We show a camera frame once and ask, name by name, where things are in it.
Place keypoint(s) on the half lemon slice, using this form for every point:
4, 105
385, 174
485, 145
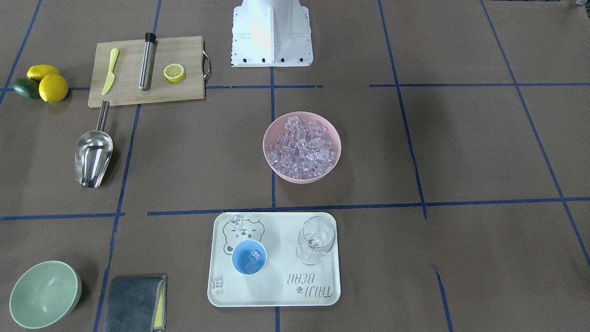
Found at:
174, 72

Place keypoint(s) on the yellow lemon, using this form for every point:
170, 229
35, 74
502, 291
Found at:
53, 88
38, 72

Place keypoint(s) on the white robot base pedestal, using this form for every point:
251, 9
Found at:
271, 33

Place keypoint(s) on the yellow plastic knife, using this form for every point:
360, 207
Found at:
110, 76

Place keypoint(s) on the yellow lemon rear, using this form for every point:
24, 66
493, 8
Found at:
38, 72

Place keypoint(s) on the grey yellow folded cloth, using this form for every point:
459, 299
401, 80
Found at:
137, 304

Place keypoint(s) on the ice cubes inside cup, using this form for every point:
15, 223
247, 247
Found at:
253, 261

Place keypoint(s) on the yellow lemon front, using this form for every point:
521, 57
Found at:
53, 88

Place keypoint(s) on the green bowl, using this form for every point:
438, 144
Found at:
45, 294

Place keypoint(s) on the spilled ice cube tray edge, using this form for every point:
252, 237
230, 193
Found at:
236, 221

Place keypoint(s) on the light blue cup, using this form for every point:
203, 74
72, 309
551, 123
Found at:
241, 248

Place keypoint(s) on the clear ice cubes pile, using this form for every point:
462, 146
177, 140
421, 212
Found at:
302, 148

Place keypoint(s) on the cream bear serving tray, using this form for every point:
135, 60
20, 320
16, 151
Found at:
284, 281

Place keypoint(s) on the stainless steel ice scoop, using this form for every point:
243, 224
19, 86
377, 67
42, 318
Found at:
93, 152

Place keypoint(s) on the steel muddler black tip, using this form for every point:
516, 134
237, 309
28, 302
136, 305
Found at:
149, 52

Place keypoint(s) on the green lime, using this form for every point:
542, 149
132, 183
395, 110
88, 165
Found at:
27, 87

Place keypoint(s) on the pink bowl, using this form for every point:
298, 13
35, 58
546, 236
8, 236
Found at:
302, 179

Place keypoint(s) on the clear wine glass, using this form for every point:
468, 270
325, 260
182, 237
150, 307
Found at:
316, 239

